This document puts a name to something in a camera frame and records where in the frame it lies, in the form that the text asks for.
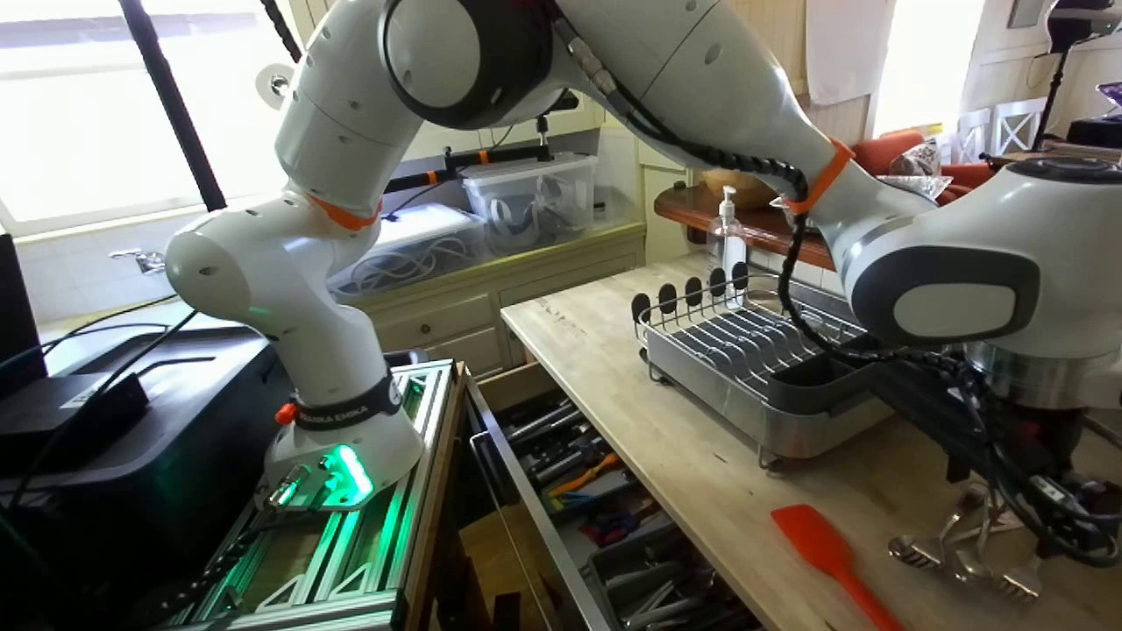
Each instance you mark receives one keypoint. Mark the clear pump sanitizer bottle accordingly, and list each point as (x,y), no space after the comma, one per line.
(731,246)

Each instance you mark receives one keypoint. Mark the black equipment case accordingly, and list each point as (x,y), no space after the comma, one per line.
(177,468)

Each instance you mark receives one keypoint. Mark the open tool drawer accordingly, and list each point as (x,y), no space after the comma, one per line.
(563,468)

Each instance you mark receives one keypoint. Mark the round white disc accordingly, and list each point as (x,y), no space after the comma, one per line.
(276,86)

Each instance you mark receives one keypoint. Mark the black lamp on stand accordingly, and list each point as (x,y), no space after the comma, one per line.
(1082,23)

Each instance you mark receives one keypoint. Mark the white hanging paper sheet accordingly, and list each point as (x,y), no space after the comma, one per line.
(846,53)

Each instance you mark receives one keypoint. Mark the black slanted pole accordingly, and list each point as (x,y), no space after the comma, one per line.
(177,108)

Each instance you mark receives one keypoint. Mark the red armchair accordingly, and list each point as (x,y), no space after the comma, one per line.
(897,151)

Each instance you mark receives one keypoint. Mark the red silicone spatula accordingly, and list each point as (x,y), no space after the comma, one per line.
(812,539)

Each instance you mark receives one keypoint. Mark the grey dish drying rack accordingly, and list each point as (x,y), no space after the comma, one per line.
(809,434)

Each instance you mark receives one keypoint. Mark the aluminium profile robot stand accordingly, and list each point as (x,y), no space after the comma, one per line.
(352,564)

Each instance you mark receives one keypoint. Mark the flat black box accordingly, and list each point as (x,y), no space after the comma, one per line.
(73,415)

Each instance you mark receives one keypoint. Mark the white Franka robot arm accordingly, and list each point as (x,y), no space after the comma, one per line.
(329,291)

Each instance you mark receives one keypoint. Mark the white cross pattern crate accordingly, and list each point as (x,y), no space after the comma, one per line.
(1019,123)

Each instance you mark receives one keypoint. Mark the black camera pole orange clips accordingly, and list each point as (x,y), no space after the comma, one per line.
(514,151)

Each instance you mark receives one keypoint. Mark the dark wooden desk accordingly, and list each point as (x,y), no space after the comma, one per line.
(1088,145)

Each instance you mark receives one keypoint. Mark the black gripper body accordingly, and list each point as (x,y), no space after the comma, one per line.
(1071,457)

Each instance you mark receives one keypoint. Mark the small clear plastic bin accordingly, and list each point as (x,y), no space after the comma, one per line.
(539,199)

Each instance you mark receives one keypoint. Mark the black tower unit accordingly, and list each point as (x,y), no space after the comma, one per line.
(18,317)

